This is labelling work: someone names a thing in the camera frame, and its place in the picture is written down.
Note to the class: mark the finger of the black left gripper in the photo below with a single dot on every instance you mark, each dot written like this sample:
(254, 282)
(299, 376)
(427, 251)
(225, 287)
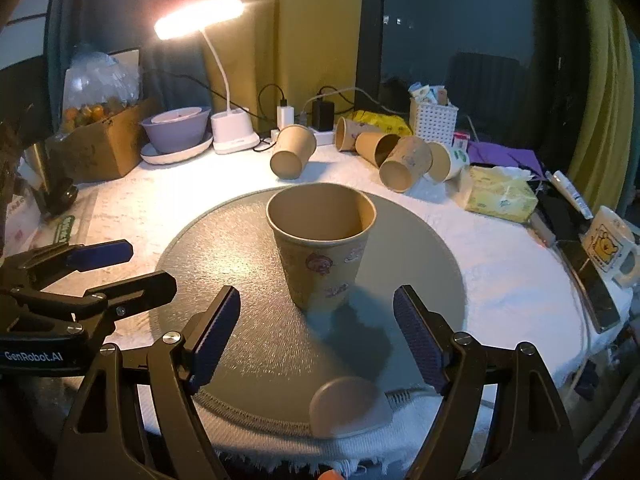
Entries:
(95, 254)
(120, 292)

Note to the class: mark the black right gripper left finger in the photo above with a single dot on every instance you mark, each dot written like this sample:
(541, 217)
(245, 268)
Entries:
(134, 416)

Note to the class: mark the pink flower printed paper cup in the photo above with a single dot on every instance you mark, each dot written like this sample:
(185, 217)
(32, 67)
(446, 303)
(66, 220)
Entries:
(321, 231)

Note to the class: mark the plain brown paper cup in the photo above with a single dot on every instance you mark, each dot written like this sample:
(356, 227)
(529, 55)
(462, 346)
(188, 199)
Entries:
(290, 157)

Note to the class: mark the white green printed paper cup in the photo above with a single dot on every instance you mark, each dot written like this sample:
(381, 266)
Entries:
(447, 162)

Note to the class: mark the plain paper cup lying middle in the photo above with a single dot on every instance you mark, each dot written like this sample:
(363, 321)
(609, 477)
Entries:
(375, 147)

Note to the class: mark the bamboo printed paper cup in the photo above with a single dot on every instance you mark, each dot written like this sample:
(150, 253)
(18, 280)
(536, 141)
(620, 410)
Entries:
(410, 159)

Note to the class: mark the cardboard box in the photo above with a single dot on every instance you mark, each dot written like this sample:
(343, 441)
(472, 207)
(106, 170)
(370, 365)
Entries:
(103, 151)

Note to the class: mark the round grey placemat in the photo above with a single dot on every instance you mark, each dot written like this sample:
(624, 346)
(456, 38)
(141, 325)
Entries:
(278, 357)

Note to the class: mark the white round plate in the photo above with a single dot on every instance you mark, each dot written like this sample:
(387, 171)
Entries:
(151, 156)

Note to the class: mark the black smartphone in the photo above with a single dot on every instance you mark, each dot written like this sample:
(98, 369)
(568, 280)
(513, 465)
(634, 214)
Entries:
(598, 301)

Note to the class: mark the purple bowl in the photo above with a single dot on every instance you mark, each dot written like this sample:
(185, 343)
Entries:
(178, 129)

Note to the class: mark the plastic bag of fruit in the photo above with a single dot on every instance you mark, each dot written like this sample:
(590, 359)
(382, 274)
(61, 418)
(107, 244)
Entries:
(98, 85)

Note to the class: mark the white round puck device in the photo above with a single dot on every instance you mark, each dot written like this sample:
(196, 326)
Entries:
(347, 406)

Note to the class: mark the winnie the pooh mug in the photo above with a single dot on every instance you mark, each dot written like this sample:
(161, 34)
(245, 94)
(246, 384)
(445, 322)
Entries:
(610, 245)

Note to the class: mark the yellow tissue pack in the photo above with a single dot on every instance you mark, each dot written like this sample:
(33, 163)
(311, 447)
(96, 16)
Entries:
(499, 192)

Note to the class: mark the white usb charger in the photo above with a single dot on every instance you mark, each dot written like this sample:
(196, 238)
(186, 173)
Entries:
(285, 116)

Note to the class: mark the white cream tube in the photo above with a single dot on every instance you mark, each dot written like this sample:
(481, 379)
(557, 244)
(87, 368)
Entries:
(566, 188)

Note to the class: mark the white power strip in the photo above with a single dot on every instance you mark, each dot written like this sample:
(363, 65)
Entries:
(321, 138)

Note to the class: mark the black power adapter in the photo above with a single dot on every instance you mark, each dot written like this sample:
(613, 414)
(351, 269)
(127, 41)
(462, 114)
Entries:
(322, 115)

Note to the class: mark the purple cloth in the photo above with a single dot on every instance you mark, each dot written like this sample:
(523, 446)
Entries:
(496, 155)

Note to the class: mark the red white small box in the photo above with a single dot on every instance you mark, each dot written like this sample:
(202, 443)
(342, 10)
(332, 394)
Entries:
(461, 140)

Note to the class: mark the yellow snack bag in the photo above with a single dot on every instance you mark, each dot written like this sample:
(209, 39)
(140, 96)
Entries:
(386, 123)

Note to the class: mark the white perforated plastic basket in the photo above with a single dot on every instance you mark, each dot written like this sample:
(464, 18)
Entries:
(433, 122)

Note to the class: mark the paper cup open toward camera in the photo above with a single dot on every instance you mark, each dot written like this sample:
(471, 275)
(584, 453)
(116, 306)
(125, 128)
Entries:
(347, 132)

